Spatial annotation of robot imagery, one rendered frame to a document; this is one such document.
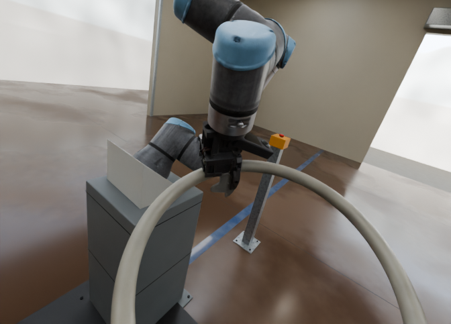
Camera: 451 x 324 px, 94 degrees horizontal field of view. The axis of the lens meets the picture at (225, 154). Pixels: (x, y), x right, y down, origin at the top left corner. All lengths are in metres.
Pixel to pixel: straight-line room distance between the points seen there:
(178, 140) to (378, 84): 5.90
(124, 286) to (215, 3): 0.48
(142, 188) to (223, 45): 0.71
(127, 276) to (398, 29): 6.66
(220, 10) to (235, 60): 0.16
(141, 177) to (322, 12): 6.64
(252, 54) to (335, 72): 6.32
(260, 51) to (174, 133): 0.75
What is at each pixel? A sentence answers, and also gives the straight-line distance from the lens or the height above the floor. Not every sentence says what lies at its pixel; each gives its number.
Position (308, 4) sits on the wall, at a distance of 7.25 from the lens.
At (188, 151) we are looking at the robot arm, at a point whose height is 1.07.
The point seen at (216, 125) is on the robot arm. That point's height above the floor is 1.36.
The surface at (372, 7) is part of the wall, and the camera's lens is 6.87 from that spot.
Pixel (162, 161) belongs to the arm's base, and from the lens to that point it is 1.00.
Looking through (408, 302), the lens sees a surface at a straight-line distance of 0.50.
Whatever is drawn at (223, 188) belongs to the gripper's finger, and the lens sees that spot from 0.51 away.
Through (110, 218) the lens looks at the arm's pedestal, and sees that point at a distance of 1.06.
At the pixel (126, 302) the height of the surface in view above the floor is 1.13.
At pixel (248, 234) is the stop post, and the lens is 2.09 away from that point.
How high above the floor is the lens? 1.45
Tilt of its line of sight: 21 degrees down
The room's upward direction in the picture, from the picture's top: 13 degrees clockwise
